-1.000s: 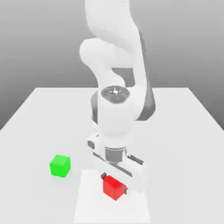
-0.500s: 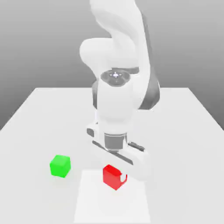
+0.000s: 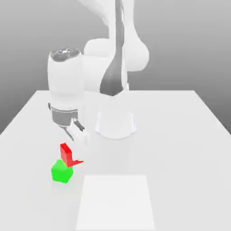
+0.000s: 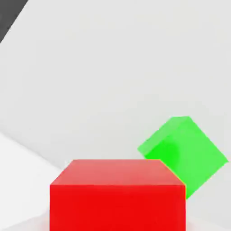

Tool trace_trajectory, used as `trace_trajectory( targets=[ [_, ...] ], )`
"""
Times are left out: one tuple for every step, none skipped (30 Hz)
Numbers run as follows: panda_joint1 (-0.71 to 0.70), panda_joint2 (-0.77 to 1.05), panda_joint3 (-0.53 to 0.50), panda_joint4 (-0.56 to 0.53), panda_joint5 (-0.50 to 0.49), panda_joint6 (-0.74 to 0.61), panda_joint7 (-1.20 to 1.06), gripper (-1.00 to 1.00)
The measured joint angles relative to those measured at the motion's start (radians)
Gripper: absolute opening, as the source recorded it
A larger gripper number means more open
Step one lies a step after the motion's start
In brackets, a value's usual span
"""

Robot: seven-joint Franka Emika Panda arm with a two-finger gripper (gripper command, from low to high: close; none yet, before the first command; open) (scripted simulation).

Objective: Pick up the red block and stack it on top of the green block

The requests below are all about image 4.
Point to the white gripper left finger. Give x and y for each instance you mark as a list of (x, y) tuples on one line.
[(36, 225)]

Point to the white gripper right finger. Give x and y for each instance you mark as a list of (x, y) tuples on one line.
[(194, 227)]

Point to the small red cube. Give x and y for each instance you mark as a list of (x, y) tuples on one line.
[(117, 205)]

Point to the small green cube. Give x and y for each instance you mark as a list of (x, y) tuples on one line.
[(191, 155)]

